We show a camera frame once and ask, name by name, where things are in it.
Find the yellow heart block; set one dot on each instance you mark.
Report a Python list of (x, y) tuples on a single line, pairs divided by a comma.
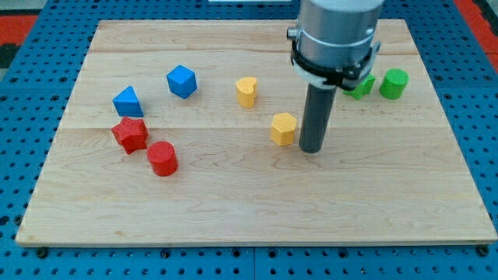
[(246, 89)]

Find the blue triangle block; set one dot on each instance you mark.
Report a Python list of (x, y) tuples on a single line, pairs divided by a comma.
[(127, 103)]

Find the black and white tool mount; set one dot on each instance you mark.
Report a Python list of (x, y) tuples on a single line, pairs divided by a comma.
[(347, 78)]

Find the green star block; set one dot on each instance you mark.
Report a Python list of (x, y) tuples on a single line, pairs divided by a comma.
[(361, 89)]

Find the wooden board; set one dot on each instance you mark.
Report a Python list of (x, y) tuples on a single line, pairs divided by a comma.
[(390, 172)]

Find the blue cube block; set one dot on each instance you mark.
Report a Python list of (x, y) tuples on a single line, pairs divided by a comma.
[(182, 81)]

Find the red cylinder block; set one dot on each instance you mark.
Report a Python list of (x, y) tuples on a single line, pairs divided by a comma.
[(162, 158)]

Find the yellow hexagon block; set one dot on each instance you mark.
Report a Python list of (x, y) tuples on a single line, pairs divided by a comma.
[(283, 129)]

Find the green cylinder block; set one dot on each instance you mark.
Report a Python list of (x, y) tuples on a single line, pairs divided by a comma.
[(394, 83)]

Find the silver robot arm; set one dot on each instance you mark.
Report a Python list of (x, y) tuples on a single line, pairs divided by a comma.
[(331, 48)]

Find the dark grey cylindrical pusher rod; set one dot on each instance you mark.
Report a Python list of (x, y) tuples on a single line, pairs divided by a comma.
[(317, 111)]

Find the red star block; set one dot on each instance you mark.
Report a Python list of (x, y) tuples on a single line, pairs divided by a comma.
[(131, 134)]

